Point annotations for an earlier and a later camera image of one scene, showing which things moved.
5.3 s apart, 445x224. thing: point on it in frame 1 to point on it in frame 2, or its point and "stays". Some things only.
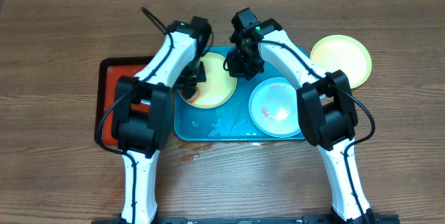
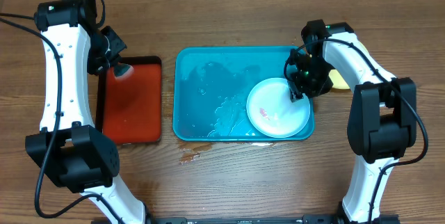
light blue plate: [274, 108] stays
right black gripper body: [247, 66] to [316, 81]
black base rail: [252, 220] stays
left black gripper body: [191, 75] to [106, 52]
